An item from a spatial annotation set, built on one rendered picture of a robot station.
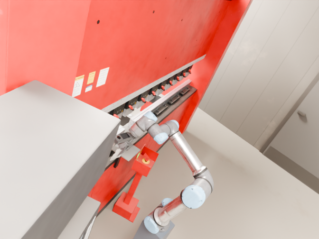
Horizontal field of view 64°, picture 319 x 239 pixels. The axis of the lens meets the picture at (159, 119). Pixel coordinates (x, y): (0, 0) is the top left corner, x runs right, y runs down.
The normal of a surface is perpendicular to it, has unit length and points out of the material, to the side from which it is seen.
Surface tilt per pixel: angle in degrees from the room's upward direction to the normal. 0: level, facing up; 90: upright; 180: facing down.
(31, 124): 0
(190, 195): 83
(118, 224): 0
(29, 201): 0
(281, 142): 90
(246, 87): 90
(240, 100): 90
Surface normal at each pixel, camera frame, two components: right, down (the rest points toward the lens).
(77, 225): 0.34, -0.79
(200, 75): -0.43, 0.36
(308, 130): -0.60, 0.24
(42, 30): 0.84, 0.51
